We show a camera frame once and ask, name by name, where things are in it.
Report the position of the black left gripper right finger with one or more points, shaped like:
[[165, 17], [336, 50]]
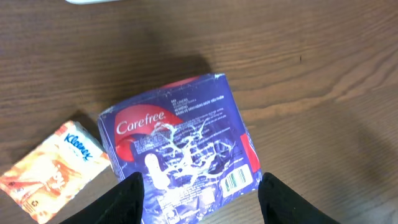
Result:
[[282, 205]]

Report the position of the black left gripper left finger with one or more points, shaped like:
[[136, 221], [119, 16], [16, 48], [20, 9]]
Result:
[[123, 204]]

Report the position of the orange Kleenex tissue pack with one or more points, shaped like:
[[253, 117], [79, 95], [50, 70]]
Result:
[[46, 179]]

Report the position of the purple Carefree pad pack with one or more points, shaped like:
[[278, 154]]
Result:
[[189, 142]]

